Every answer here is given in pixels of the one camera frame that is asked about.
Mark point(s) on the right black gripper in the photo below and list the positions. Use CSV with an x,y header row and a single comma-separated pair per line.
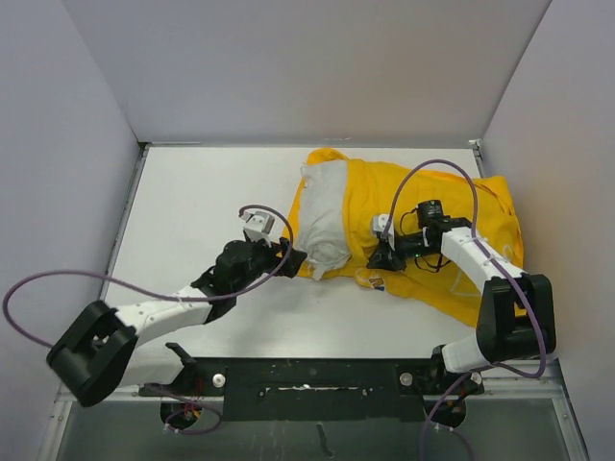
x,y
385,257

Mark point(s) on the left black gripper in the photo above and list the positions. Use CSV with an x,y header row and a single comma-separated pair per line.
x,y
282,246

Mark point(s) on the white pillow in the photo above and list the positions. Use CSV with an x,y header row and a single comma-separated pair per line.
x,y
321,233

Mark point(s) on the yellow printed pillowcase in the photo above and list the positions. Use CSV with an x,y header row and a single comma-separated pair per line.
x,y
370,221

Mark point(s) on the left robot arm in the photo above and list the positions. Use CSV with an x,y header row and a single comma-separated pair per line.
x,y
92,357

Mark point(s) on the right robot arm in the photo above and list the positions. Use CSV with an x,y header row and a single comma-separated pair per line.
x,y
516,316

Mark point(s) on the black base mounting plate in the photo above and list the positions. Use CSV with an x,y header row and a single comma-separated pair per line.
x,y
323,390

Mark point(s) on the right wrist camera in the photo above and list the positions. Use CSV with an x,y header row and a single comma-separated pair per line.
x,y
382,227

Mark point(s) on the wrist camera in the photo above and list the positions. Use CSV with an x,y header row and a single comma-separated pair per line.
x,y
257,226
382,227

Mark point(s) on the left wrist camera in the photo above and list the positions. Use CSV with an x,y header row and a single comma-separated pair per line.
x,y
257,226

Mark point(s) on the aluminium frame rail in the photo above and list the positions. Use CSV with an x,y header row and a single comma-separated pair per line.
x,y
181,210

